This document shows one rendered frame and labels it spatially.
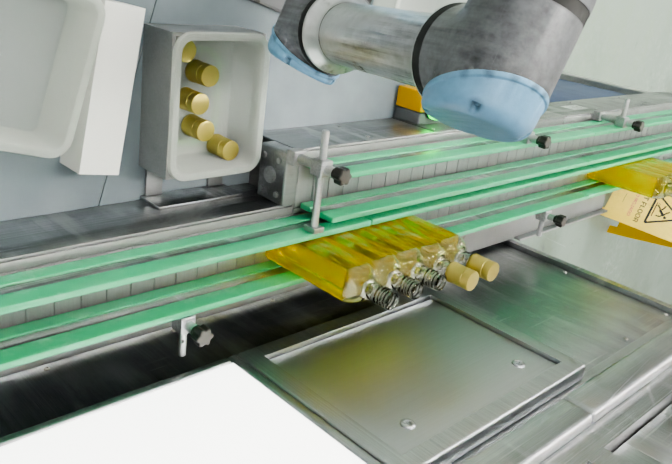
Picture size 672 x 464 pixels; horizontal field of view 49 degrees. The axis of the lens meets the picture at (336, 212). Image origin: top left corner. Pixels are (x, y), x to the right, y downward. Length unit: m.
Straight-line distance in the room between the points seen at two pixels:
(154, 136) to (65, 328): 0.32
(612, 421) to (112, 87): 0.89
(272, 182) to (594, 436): 0.63
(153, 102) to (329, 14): 0.31
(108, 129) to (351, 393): 0.51
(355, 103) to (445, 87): 0.77
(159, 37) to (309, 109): 0.38
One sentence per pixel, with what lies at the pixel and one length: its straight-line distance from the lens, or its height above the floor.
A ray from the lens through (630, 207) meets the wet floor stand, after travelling 4.55.
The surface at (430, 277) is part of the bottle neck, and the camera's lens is 1.17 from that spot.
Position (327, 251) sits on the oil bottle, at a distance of 1.16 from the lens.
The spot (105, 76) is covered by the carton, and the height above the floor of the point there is 0.81.
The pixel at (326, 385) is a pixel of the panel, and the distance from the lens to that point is 1.11.
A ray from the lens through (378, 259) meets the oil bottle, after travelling 1.15.
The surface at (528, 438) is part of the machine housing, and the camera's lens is 1.10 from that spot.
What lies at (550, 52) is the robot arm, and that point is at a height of 1.38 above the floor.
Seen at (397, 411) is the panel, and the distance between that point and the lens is 1.08.
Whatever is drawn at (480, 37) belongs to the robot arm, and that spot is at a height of 1.33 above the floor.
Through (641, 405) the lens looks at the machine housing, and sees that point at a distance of 1.32.
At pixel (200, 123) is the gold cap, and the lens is 1.17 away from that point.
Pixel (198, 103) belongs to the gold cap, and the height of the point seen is 0.81.
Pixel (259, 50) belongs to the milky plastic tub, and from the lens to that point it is 1.19.
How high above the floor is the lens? 1.74
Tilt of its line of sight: 40 degrees down
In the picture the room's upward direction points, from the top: 115 degrees clockwise
